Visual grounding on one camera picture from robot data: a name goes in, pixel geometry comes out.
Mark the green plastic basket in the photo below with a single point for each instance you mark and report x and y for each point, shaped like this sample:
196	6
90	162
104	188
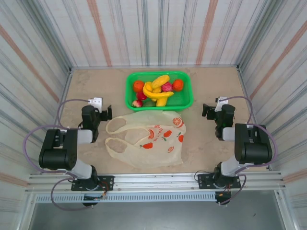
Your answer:
184	100

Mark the fake red white peach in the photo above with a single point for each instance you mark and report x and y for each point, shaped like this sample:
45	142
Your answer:
137	103

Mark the fake red apple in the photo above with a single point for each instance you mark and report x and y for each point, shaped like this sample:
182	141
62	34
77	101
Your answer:
141	96

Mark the fake orange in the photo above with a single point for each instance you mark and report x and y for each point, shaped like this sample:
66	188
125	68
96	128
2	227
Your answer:
138	86
178	85

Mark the fake yellow oval fruit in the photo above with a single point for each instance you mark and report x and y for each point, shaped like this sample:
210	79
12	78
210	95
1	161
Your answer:
161	102

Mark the fake yellow lemon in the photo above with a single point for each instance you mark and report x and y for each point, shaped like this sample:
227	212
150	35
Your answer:
157	90

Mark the fake yellow mango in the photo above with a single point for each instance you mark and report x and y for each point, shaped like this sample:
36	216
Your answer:
160	81

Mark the translucent fruit print plastic bag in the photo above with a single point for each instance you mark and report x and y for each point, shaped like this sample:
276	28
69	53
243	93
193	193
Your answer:
148	155

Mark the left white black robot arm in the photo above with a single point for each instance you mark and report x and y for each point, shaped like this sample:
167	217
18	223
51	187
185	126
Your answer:
57	155

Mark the fake green avocado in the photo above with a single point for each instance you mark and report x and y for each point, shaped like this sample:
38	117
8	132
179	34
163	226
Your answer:
149	104

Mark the fake yellow banana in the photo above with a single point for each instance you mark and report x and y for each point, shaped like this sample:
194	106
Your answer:
153	95

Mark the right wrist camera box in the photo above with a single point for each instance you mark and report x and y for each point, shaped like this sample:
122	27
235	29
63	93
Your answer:
220	103

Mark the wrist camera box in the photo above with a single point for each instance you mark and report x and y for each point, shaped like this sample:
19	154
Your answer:
220	103
96	101

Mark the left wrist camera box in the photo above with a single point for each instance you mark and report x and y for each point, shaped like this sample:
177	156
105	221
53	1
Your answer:
96	101

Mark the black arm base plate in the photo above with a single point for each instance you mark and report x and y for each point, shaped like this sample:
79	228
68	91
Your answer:
108	179
204	180

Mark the aluminium mounting rail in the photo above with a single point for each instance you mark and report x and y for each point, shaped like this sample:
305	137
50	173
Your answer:
156	179

